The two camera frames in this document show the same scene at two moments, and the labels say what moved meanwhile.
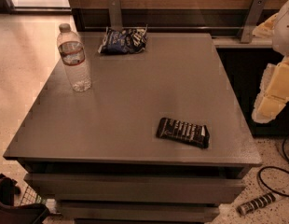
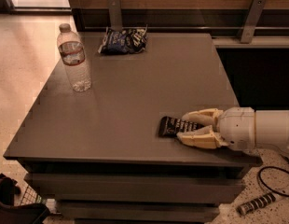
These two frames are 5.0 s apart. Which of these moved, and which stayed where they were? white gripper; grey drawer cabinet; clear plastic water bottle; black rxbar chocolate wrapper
Moved: white gripper
Stayed: grey drawer cabinet; black rxbar chocolate wrapper; clear plastic water bottle
